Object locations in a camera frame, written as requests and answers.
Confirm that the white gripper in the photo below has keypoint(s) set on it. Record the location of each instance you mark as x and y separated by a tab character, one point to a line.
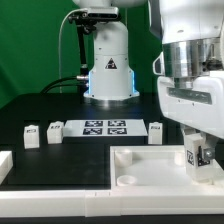
201	108

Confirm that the white square tabletop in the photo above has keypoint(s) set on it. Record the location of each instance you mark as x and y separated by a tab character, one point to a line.
158	169

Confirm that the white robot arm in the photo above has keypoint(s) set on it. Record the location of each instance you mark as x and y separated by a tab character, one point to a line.
190	68

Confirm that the white fiducial marker sheet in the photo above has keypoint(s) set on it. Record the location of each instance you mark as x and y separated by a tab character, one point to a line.
105	128

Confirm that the white U-shaped boundary fence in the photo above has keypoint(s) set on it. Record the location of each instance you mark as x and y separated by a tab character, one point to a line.
90	203

